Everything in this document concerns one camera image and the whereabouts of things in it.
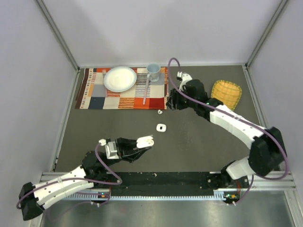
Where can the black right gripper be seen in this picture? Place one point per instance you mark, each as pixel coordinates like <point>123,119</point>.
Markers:
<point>174,100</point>

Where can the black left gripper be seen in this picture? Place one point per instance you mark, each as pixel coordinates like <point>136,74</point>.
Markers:
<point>126,151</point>

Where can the white earbud charging case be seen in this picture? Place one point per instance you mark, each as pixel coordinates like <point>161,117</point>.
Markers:
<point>161,127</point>

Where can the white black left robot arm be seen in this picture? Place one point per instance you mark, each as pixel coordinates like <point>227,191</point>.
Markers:
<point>95,169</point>

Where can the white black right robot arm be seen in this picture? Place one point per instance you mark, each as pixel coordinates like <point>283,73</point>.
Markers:
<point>267,150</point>

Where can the pink plastic spoon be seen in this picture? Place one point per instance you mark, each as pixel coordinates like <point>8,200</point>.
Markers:
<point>146,88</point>

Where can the light blue cup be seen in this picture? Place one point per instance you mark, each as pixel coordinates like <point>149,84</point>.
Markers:
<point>153,72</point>

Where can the yellow woven leaf dish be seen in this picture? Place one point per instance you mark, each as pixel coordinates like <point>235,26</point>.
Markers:
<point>227,92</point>

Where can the white round plate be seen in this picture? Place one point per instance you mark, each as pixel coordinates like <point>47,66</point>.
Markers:
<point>120,79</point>

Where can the colourful patchwork placemat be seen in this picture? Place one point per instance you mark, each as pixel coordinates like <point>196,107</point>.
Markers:
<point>94,95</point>

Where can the silver fork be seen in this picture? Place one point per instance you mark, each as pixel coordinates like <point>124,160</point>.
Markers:
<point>104,72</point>

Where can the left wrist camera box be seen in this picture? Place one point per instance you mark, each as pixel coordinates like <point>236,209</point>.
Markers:
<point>110,148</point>

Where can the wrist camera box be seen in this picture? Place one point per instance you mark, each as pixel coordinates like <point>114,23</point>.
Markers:
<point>110,148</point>
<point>183,78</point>

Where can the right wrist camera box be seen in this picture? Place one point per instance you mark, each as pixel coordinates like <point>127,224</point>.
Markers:
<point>183,78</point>

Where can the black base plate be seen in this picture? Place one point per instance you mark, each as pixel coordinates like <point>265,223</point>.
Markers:
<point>175,184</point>

